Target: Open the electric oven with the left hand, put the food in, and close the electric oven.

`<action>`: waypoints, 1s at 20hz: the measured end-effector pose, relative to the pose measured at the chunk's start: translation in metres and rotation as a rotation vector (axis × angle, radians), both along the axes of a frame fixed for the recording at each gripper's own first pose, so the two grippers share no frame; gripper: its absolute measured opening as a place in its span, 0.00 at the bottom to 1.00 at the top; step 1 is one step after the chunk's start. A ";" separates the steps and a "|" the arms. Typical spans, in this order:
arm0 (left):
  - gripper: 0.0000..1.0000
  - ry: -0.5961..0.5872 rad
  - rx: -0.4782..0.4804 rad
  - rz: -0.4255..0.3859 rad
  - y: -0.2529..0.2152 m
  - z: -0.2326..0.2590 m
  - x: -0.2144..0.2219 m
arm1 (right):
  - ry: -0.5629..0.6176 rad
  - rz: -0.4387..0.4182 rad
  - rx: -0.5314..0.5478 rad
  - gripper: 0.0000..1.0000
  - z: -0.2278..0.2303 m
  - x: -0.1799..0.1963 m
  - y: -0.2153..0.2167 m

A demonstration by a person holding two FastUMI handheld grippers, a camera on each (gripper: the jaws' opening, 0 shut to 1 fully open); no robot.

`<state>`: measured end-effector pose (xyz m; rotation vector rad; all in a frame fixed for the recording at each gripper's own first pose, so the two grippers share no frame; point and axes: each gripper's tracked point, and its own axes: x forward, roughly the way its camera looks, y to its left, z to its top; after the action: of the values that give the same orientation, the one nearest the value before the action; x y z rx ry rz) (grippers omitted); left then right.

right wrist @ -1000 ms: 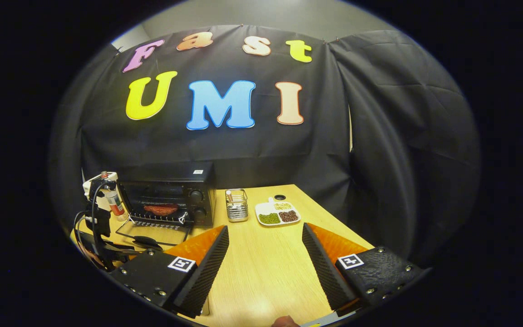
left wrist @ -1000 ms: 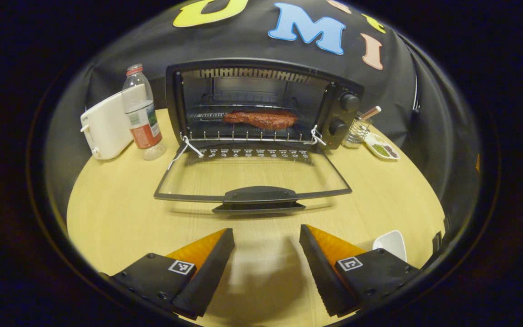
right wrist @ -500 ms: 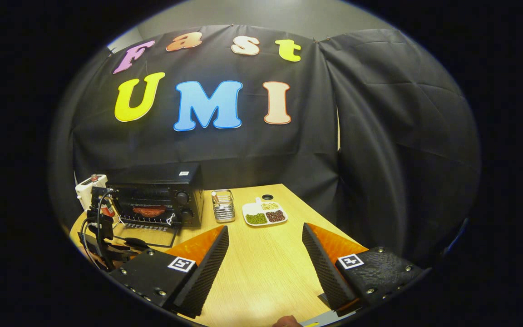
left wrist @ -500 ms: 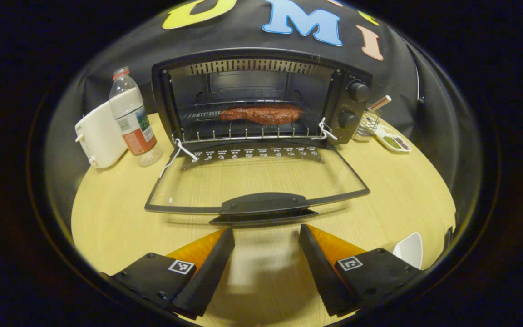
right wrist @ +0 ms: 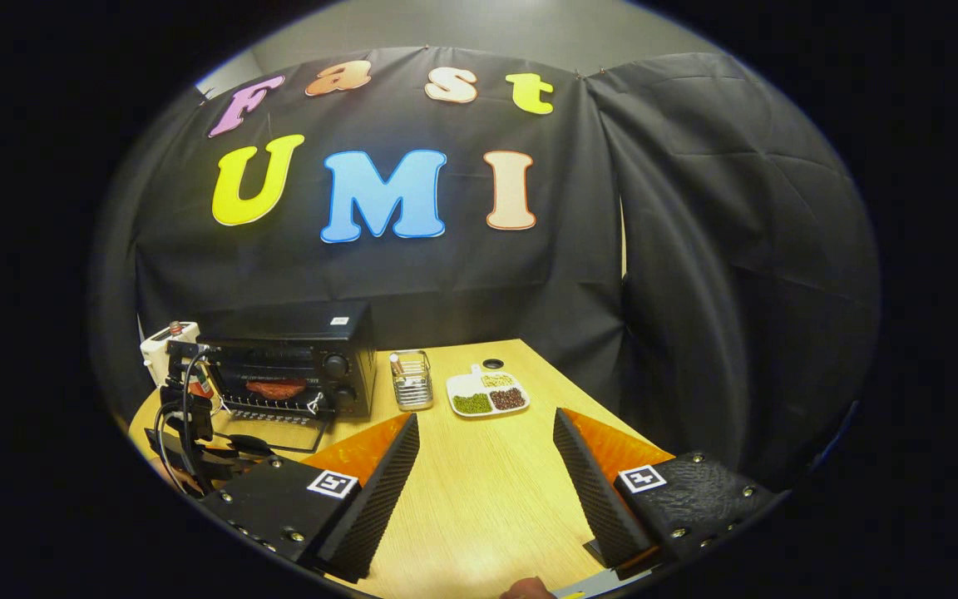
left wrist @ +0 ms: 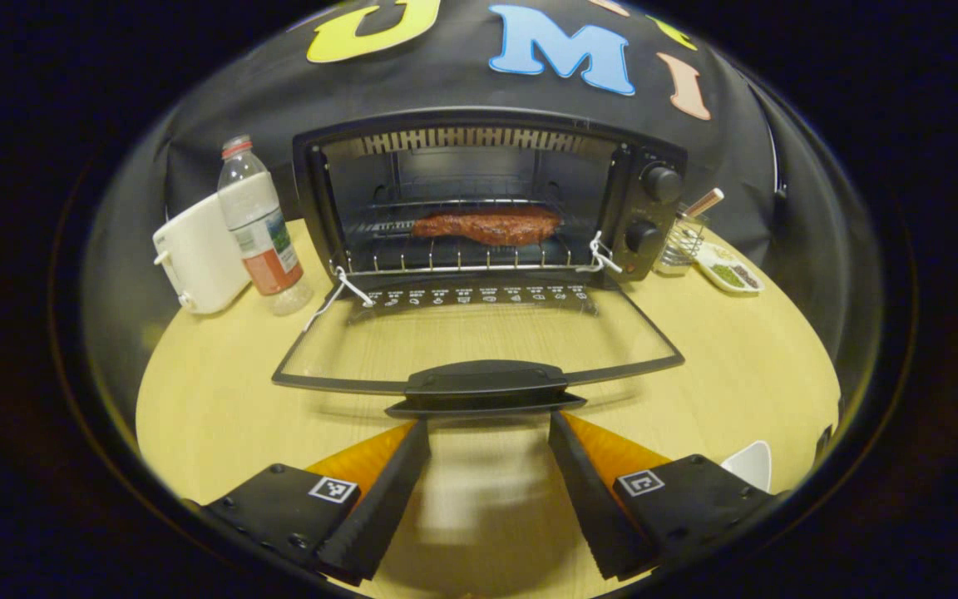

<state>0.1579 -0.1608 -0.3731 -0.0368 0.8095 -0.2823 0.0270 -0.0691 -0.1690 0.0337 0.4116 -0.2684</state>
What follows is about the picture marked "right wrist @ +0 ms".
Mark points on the black electric oven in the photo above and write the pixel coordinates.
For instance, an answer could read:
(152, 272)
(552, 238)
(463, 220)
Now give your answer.
(296, 333)

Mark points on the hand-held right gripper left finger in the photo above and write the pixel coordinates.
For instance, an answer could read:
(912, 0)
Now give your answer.
(371, 507)

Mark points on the white toaster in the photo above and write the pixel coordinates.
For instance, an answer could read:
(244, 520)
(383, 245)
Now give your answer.
(155, 349)

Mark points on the red-brown meat piece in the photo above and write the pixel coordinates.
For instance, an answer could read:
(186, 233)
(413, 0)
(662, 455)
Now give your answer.
(277, 388)

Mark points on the black backdrop cloth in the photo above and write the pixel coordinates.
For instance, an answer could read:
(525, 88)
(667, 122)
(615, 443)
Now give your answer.
(737, 249)

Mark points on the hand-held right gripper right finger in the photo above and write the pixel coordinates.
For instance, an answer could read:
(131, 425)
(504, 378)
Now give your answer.
(599, 503)

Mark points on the white divided bean plate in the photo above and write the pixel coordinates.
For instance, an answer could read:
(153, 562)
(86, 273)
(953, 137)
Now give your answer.
(487, 395)

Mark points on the clear plastic water bottle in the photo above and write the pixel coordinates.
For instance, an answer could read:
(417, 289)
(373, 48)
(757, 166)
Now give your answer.
(176, 328)

